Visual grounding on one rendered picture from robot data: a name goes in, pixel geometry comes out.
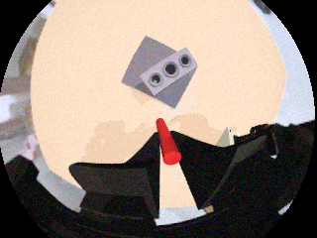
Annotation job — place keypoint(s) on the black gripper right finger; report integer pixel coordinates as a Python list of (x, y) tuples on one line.
[(206, 167)]

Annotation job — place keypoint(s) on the red peg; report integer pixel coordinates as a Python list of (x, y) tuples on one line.
[(170, 153)]

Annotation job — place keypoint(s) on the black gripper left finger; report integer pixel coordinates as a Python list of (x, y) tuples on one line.
[(139, 176)]

